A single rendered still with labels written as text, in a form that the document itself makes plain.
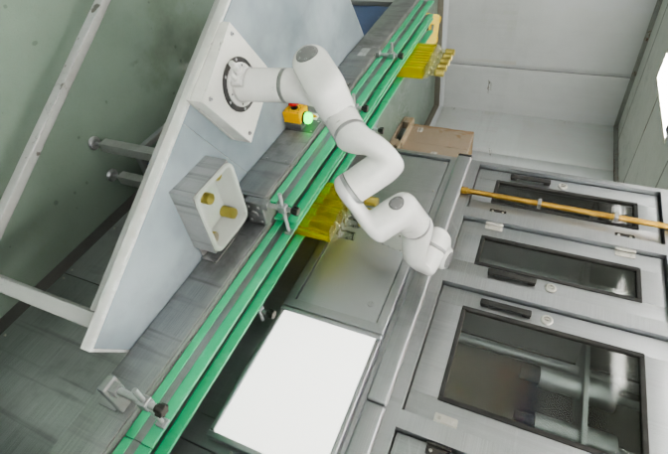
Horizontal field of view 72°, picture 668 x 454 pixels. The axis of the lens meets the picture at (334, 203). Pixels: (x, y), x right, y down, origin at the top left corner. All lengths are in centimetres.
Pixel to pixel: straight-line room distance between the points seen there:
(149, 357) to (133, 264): 24
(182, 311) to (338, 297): 48
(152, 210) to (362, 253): 72
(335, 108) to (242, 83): 33
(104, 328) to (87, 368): 42
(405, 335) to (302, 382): 33
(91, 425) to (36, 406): 42
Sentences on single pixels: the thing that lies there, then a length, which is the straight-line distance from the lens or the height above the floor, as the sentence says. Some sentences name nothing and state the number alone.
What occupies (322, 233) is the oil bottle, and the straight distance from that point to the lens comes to 152.
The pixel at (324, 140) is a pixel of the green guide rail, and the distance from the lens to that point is 170.
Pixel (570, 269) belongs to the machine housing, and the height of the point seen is 181.
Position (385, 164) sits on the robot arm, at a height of 131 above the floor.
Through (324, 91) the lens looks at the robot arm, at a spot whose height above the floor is 115.
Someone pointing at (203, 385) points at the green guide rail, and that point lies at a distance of 135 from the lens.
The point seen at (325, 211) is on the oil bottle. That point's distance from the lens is 157.
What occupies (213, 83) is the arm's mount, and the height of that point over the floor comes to 80.
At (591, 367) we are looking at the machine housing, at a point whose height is 188.
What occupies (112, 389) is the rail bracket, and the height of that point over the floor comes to 87.
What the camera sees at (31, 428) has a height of 48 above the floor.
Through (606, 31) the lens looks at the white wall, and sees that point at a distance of 740.
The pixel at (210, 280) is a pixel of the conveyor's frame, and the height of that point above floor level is 83.
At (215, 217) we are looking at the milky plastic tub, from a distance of 146.
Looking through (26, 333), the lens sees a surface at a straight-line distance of 191.
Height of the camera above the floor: 161
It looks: 21 degrees down
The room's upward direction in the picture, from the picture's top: 102 degrees clockwise
